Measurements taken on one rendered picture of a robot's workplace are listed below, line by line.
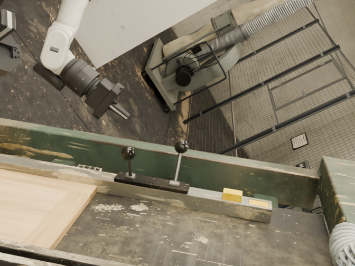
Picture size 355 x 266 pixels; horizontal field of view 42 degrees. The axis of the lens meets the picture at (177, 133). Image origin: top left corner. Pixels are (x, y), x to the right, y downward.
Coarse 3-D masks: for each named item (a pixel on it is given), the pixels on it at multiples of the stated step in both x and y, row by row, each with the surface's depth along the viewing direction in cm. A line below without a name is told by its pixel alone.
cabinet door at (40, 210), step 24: (0, 192) 115; (24, 192) 116; (48, 192) 118; (72, 192) 119; (96, 192) 123; (0, 216) 105; (24, 216) 106; (48, 216) 106; (72, 216) 108; (24, 240) 97; (48, 240) 98
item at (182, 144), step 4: (180, 140) 123; (184, 140) 124; (176, 144) 123; (180, 144) 122; (184, 144) 123; (176, 148) 123; (180, 148) 122; (184, 148) 123; (180, 152) 123; (184, 152) 123; (180, 156) 123; (180, 160) 123; (176, 164) 123; (176, 168) 123; (176, 172) 123; (176, 176) 122; (172, 180) 122; (176, 180) 122; (172, 184) 121; (176, 184) 121
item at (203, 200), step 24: (0, 168) 127; (24, 168) 126; (48, 168) 125; (72, 168) 127; (120, 192) 123; (144, 192) 122; (168, 192) 121; (192, 192) 122; (216, 192) 123; (240, 216) 119; (264, 216) 118
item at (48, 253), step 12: (0, 240) 87; (0, 252) 83; (12, 252) 85; (24, 252) 85; (36, 252) 85; (48, 252) 85; (60, 252) 85; (348, 252) 72; (0, 264) 82; (12, 264) 81; (24, 264) 81; (36, 264) 81; (48, 264) 82; (60, 264) 82; (72, 264) 84; (84, 264) 84; (96, 264) 83; (108, 264) 84; (120, 264) 84
